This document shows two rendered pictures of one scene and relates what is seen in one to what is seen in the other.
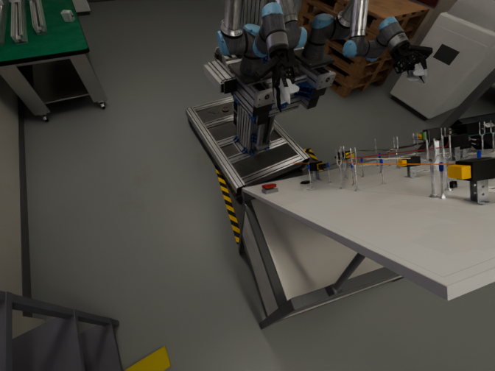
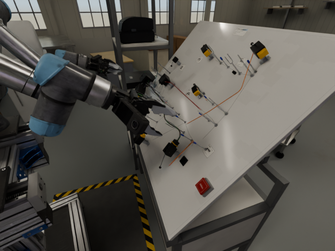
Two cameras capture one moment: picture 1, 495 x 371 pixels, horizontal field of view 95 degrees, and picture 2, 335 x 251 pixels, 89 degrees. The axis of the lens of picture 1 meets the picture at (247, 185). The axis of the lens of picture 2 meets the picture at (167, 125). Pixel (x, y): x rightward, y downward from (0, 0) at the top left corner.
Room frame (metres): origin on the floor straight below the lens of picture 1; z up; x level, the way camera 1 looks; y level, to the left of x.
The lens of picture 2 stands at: (0.70, 0.36, 1.70)
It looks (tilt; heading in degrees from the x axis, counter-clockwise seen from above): 34 degrees down; 274
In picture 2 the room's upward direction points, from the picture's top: straight up
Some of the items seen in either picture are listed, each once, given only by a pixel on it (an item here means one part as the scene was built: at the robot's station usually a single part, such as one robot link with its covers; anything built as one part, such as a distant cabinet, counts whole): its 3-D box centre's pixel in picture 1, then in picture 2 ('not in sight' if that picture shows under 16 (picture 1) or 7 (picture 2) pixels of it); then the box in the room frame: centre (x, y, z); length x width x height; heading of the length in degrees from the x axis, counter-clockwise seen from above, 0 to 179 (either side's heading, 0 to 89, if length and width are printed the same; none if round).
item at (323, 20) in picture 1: (321, 28); not in sight; (1.70, -0.35, 1.33); 0.13 x 0.12 x 0.14; 107
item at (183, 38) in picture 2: not in sight; (183, 47); (0.50, -7.32, 0.41); 1.39 x 0.99 x 0.82; 125
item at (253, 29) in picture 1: (253, 40); not in sight; (1.41, 0.07, 1.33); 0.13 x 0.12 x 0.14; 117
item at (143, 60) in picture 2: not in sight; (144, 55); (1.86, -5.77, 0.40); 2.34 x 0.77 x 0.80; 125
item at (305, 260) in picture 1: (346, 237); (183, 166); (0.62, -0.65, 0.60); 1.17 x 0.58 x 0.40; 112
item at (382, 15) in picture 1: (348, 37); not in sight; (3.99, -1.26, 0.51); 1.44 x 0.99 x 1.02; 37
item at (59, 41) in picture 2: not in sight; (58, 58); (4.00, -4.36, 0.59); 2.17 x 0.82 x 1.17; 125
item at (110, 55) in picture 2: not in sight; (112, 71); (2.41, -4.03, 0.37); 1.33 x 0.69 x 0.73; 126
